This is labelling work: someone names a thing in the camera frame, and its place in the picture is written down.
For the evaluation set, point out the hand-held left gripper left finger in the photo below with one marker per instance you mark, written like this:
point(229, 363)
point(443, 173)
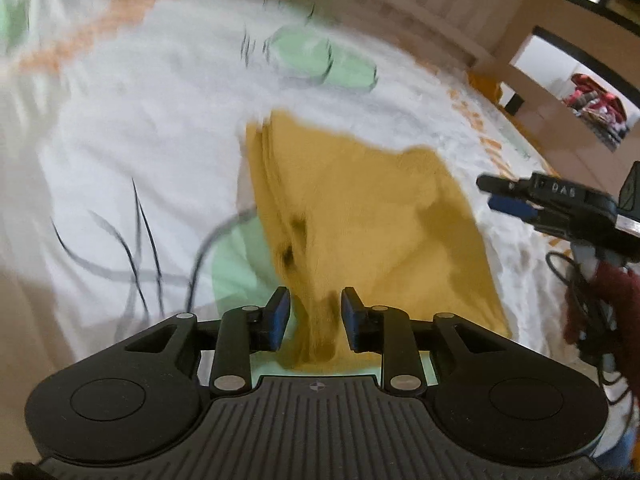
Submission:
point(280, 316)

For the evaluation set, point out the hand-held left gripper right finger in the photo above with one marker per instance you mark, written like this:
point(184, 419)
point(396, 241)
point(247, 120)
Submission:
point(353, 317)

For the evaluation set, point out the white printed bed blanket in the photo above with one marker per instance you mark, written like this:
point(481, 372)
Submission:
point(125, 160)

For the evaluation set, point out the pile of red clothes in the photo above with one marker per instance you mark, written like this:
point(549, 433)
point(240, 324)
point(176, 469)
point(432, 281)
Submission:
point(597, 105)

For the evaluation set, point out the beige wooden wardrobe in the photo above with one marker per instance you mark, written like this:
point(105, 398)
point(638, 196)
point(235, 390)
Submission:
point(560, 110)

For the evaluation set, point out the yellow knit garment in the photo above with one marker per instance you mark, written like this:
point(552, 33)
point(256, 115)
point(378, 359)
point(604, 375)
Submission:
point(360, 210)

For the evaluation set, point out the wooden bed rail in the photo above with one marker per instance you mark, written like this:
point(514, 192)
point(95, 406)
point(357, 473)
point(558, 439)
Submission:
point(400, 5)

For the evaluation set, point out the yellow bed sheet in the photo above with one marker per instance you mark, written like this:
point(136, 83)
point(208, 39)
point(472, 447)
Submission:
point(487, 87)

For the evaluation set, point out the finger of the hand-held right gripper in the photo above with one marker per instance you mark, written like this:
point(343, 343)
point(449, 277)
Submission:
point(500, 184)
point(510, 207)

